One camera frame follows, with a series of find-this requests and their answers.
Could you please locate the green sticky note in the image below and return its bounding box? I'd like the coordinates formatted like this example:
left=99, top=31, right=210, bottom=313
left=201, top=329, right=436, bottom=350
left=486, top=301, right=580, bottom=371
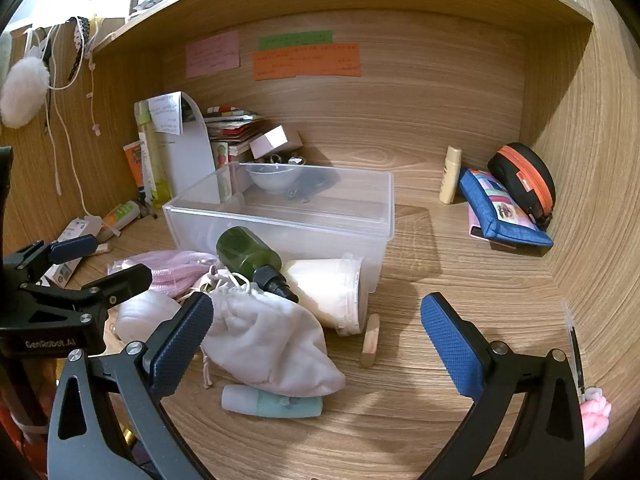
left=257, top=31, right=333, bottom=52

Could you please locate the orange sticky note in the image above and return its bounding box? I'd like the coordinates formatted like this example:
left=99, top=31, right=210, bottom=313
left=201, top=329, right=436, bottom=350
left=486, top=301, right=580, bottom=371
left=252, top=43, right=362, bottom=81

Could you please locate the white pompom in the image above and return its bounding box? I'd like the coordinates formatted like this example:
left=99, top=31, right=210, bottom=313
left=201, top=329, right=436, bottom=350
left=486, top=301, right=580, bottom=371
left=0, top=56, right=51, bottom=129

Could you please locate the black white patterned headband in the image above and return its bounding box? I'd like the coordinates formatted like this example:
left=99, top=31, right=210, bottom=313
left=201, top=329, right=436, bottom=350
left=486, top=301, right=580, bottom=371
left=67, top=16, right=94, bottom=82

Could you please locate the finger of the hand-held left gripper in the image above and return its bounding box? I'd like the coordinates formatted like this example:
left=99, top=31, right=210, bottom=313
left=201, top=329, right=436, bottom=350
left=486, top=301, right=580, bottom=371
left=2, top=234, right=99, bottom=281
left=20, top=263, right=153, bottom=312

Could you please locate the yellow green bottle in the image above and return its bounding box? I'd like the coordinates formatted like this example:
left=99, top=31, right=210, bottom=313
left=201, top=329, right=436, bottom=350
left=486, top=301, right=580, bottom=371
left=135, top=100, right=173, bottom=208

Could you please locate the orange green tube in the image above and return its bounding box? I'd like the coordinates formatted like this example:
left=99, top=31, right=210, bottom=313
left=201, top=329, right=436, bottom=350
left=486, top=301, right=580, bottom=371
left=97, top=200, right=142, bottom=241

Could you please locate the blue pencil case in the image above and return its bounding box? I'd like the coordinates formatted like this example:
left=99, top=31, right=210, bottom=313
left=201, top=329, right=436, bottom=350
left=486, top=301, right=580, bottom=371
left=459, top=167, right=554, bottom=248

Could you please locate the small pink white box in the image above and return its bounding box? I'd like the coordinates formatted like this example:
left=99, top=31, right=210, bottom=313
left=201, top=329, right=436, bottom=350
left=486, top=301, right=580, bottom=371
left=249, top=125, right=304, bottom=161

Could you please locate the stack of small boxes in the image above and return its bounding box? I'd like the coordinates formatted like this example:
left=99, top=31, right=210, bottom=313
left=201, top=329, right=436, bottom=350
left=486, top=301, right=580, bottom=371
left=202, top=105, right=266, bottom=168

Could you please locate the black orange round case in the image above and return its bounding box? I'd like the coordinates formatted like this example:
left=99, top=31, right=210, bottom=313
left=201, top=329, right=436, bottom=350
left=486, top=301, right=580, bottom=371
left=486, top=142, right=557, bottom=231

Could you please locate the small cream bottle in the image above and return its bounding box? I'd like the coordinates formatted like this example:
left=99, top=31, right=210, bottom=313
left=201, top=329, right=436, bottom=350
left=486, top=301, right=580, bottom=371
left=439, top=146, right=463, bottom=205

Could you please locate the white roll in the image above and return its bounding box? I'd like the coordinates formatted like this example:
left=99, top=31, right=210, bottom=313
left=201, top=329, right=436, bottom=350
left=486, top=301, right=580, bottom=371
left=280, top=254, right=363, bottom=336

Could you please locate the pink mesh bag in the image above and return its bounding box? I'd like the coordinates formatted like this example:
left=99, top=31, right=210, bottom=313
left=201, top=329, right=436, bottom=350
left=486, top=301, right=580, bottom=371
left=106, top=250, right=221, bottom=301

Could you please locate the pink toy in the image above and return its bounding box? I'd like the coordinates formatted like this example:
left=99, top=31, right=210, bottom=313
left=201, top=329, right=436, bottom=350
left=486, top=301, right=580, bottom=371
left=580, top=387, right=612, bottom=448

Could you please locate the white drawstring bag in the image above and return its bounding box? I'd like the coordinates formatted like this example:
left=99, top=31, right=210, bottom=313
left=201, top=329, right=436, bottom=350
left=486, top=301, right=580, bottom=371
left=192, top=266, right=347, bottom=398

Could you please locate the white round pouch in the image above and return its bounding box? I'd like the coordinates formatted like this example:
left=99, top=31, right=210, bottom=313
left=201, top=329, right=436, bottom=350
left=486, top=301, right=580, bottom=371
left=115, top=290, right=182, bottom=343

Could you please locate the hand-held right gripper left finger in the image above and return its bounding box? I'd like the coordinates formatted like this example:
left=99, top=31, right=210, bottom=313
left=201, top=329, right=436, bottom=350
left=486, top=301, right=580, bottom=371
left=47, top=291, right=216, bottom=480

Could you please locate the white receipt paper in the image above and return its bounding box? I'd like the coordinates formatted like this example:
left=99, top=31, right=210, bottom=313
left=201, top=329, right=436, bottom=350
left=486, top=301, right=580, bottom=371
left=42, top=217, right=103, bottom=288

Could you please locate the white cord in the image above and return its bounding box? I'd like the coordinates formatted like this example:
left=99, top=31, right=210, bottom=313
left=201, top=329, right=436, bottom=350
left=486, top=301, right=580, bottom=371
left=25, top=25, right=101, bottom=217

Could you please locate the small mint green bottle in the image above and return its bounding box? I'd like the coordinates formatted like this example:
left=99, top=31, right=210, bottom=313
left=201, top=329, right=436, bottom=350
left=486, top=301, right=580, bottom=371
left=221, top=384, right=323, bottom=419

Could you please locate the wooden desktop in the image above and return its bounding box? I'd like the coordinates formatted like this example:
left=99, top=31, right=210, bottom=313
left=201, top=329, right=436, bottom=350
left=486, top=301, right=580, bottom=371
left=30, top=157, right=596, bottom=480

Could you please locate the white tube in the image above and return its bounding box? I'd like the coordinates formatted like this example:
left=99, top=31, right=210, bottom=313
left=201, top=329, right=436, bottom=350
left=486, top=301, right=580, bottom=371
left=138, top=132, right=158, bottom=203

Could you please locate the clear plastic storage box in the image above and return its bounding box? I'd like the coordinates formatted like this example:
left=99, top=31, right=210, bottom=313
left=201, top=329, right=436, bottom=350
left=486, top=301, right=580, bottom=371
left=162, top=161, right=396, bottom=311

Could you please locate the white bowl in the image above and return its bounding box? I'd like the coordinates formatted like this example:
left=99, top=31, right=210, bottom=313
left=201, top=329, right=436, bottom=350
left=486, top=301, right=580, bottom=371
left=245, top=162, right=306, bottom=196

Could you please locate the dark green pump bottle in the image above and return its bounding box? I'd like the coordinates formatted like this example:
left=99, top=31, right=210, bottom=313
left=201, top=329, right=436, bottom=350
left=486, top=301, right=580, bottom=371
left=216, top=226, right=300, bottom=304

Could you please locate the white printed receipt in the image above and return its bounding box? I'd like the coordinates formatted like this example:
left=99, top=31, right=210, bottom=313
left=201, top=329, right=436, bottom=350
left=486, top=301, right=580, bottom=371
left=146, top=94, right=183, bottom=136

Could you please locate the small wooden block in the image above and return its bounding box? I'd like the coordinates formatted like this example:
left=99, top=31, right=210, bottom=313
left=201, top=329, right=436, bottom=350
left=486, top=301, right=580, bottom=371
left=360, top=313, right=381, bottom=367

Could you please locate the string of paper tags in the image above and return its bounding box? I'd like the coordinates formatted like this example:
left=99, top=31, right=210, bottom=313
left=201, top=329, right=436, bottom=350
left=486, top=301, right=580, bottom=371
left=82, top=20, right=102, bottom=137

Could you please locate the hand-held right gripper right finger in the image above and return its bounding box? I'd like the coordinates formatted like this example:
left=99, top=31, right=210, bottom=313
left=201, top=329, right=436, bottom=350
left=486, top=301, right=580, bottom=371
left=420, top=291, right=586, bottom=480

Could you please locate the pink sticky note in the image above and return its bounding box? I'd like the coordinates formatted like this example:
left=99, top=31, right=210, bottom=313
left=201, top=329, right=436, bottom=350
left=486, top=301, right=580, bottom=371
left=185, top=30, right=241, bottom=79

